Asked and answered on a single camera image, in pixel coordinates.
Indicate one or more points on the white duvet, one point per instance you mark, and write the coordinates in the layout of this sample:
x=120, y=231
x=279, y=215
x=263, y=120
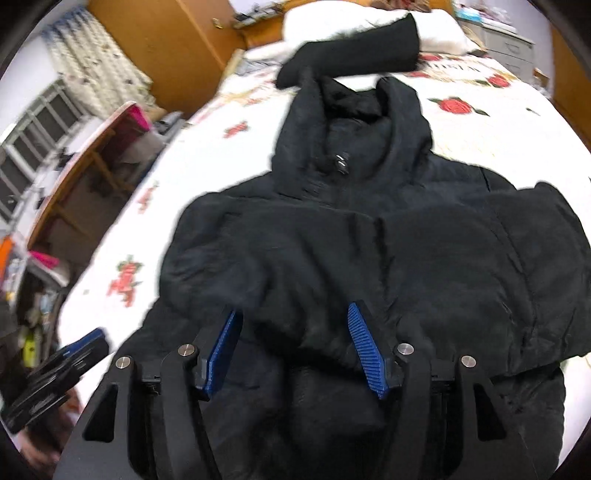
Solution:
x=443, y=32

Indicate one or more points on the bed with floral sheet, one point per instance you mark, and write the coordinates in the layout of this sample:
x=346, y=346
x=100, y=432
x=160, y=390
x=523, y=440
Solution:
x=207, y=138

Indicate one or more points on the wooden chair with clothes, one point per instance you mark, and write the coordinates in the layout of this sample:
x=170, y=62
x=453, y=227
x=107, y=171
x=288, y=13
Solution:
x=78, y=161

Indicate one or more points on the white nightstand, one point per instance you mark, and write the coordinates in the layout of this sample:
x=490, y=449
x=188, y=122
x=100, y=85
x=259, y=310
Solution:
x=508, y=46

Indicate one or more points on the wooden wardrobe beside curtain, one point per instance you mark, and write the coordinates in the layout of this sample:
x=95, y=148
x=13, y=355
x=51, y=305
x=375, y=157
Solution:
x=175, y=46

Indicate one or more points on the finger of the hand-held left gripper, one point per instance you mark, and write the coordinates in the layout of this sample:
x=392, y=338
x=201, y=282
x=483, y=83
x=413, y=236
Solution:
x=46, y=392
x=76, y=348

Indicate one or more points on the beige rolled mat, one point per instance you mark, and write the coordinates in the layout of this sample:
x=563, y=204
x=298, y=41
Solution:
x=234, y=62

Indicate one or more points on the pink bag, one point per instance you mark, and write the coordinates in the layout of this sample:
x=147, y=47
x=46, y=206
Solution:
x=138, y=117

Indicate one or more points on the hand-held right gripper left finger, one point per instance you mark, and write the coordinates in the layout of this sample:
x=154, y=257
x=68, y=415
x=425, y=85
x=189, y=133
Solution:
x=221, y=344

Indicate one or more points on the window with metal frame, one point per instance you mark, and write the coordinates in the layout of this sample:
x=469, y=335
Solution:
x=32, y=134

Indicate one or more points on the black pillow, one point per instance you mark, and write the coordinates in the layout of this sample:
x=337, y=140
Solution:
x=360, y=46

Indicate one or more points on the wooden wardrobe with sticker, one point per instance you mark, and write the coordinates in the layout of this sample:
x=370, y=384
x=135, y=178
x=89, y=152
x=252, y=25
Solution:
x=572, y=101

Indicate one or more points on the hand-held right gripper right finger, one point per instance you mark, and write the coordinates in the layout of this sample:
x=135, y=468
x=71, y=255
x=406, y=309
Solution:
x=367, y=344

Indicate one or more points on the patterned white curtain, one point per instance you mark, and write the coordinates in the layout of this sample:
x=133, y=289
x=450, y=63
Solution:
x=92, y=60

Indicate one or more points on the black padded hooded jacket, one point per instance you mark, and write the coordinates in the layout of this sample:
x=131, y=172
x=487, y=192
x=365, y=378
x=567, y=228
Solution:
x=323, y=230

